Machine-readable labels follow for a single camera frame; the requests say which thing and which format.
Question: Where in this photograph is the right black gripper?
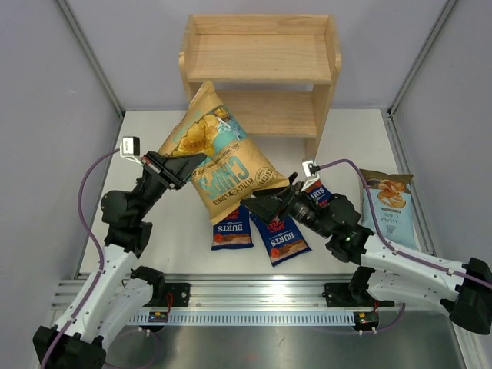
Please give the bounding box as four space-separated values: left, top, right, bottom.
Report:
242 172 334 239

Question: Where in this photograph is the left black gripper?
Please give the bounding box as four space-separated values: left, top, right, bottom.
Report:
132 151 206 221

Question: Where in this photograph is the large yellow kettle chips bag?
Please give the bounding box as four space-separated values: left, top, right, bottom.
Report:
158 81 289 224

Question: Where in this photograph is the light blue cassava chips bag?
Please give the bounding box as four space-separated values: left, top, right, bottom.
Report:
361 169 418 250

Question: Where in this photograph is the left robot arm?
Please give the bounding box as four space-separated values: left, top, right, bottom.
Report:
33 148 206 368

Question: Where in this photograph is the middle blue Burts chips bag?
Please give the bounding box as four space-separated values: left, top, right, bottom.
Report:
250 212 311 267

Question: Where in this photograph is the blue burts chips bag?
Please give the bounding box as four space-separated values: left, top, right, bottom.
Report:
305 180 332 208
211 205 254 251
250 212 311 267

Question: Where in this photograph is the left blue Burts chips bag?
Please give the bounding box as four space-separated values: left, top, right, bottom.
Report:
211 205 254 251

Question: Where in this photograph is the right blue Burts chips bag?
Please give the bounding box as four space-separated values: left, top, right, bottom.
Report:
305 180 332 208

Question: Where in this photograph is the wooden two-tier shelf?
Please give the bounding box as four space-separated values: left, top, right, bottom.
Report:
178 14 342 158

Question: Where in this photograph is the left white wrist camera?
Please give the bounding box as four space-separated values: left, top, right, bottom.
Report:
119 136 141 162

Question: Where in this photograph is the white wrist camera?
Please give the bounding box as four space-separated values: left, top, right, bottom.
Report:
119 136 141 162
302 159 320 191

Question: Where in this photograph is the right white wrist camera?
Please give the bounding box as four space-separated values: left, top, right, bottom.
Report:
302 159 320 191

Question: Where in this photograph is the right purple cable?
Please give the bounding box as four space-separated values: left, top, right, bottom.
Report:
317 158 492 291

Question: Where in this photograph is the purple cable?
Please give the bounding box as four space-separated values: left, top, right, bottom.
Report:
40 148 126 369
317 158 492 291

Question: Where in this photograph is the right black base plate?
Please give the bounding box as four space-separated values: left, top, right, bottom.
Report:
322 282 395 308

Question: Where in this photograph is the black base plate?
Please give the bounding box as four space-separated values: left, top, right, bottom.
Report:
149 282 191 308
322 282 395 308

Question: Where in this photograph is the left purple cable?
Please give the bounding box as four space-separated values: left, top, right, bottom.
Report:
40 148 126 369

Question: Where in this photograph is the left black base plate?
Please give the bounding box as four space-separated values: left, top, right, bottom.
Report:
149 282 191 308

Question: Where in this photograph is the right aluminium frame post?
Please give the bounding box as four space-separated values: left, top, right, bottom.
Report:
387 0 460 116

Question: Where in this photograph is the aluminium frame post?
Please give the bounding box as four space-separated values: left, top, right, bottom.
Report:
53 0 125 120
387 0 460 116

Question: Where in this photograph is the left aluminium frame post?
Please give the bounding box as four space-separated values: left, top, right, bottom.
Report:
53 0 125 120

